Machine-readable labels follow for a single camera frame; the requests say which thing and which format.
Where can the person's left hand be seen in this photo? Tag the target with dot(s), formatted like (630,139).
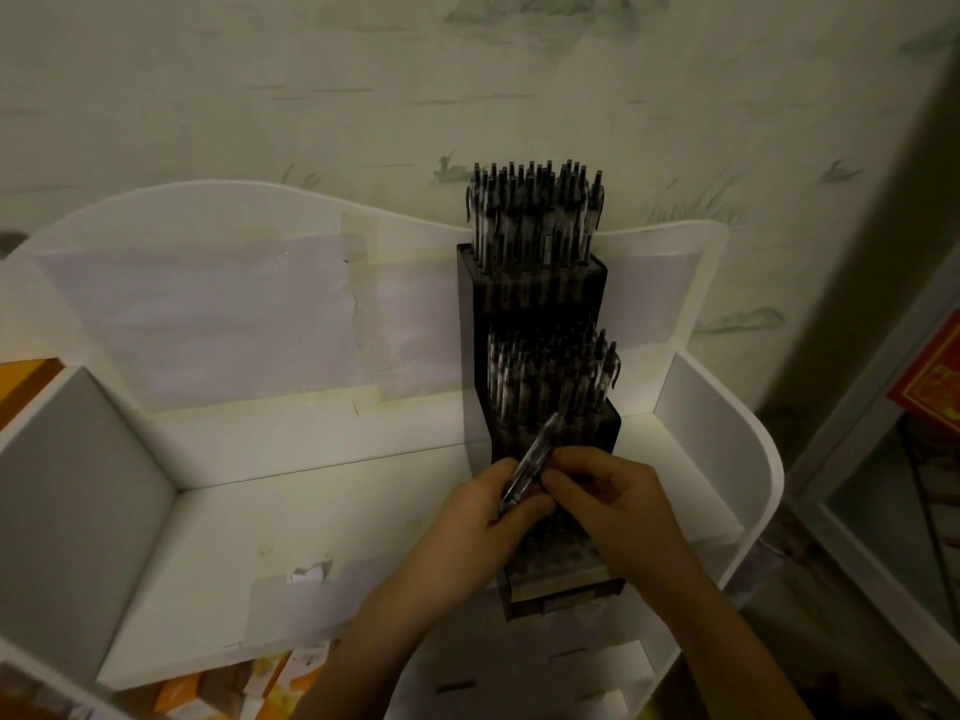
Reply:
(465,554)

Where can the person's right hand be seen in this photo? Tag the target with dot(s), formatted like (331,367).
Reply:
(630,517)

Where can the bunch of black pens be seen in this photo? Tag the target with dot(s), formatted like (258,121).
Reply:
(532,457)

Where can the black tiered pen holder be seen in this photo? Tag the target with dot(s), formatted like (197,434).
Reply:
(472,352)

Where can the row of black pens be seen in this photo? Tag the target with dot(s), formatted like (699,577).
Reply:
(536,217)

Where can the person's right forearm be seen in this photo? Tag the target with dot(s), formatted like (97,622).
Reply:
(735,659)

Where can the person's left forearm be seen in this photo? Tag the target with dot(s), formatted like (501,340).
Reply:
(345,674)

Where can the grey taped paper patch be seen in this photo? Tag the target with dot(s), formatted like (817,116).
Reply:
(300,607)

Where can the white curved-back shelf unit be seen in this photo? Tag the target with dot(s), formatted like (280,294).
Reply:
(262,532)

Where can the dark glass cabinet door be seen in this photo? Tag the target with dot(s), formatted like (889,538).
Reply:
(892,539)

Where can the row of orange white boxes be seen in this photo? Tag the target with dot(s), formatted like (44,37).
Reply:
(180,693)

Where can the red sign plate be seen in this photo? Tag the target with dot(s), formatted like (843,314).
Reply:
(934,382)

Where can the grey door frame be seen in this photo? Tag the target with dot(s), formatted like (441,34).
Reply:
(817,479)

